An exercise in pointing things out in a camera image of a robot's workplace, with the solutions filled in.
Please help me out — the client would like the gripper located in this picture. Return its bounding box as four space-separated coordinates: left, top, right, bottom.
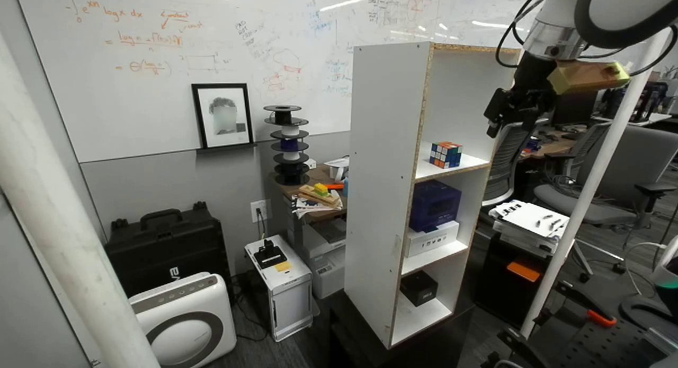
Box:
484 52 558 139

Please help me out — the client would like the multicoloured puzzle cube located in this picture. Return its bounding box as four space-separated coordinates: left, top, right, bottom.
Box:
429 141 463 169

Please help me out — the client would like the white shelf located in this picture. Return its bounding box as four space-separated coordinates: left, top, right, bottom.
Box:
344 41 523 351

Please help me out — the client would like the mesh office chair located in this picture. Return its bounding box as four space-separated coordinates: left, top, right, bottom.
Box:
481 118 554 209

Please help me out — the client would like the cluttered wooden desk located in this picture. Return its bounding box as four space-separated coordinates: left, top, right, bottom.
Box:
520 123 591 161

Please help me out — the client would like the monitor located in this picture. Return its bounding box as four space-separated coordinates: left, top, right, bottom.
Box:
551 89 600 127

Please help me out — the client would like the thin white pole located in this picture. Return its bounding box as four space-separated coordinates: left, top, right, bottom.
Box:
520 28 673 339

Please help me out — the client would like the stack of white boxes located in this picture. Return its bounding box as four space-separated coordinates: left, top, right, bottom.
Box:
488 199 572 256

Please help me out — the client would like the blue box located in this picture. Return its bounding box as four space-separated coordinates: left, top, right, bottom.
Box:
409 179 462 233

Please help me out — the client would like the grey office chair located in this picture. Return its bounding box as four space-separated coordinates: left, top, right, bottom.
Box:
533 124 678 277

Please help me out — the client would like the white flat box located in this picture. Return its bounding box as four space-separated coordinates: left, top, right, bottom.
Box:
405 220 460 258

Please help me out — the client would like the orange pad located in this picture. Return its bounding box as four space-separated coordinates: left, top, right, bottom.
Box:
506 261 541 283

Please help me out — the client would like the black cabinet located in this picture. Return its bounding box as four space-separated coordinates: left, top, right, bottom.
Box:
473 232 558 327

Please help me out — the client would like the small black box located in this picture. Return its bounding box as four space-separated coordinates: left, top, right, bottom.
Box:
399 270 439 307

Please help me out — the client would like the wooden tray with toy blocks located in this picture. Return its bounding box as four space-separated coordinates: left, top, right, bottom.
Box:
298 182 343 208

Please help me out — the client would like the pile of papers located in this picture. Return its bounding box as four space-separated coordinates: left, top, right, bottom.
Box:
291 192 345 220

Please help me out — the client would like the stack of filament spools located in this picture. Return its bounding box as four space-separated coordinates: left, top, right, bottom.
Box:
263 104 311 186

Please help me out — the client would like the white printer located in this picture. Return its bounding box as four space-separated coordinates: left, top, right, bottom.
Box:
300 218 348 300

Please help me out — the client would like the black device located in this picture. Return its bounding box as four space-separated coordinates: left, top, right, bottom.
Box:
253 239 288 270

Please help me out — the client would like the black framed picture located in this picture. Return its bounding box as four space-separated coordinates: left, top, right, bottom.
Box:
191 83 255 150

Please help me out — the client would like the white computer case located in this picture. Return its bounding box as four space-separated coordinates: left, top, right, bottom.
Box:
244 234 315 343

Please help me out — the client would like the whiteboard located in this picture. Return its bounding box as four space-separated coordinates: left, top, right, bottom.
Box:
13 0 562 164

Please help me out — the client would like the black hard case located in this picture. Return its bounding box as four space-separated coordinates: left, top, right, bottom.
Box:
104 201 232 299

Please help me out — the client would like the white air purifier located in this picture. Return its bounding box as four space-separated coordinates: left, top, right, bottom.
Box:
128 272 238 368

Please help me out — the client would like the thick white pole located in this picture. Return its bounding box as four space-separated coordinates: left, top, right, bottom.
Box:
0 32 161 368

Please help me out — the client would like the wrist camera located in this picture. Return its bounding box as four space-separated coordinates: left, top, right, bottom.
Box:
547 60 631 96

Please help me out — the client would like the white cable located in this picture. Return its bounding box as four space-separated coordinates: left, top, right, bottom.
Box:
624 242 669 297

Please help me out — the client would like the clamp with orange handle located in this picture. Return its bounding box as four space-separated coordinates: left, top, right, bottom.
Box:
554 280 618 328

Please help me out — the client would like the wall socket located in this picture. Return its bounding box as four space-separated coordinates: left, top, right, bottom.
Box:
250 199 271 223

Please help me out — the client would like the black cable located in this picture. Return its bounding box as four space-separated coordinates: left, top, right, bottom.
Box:
228 207 272 343

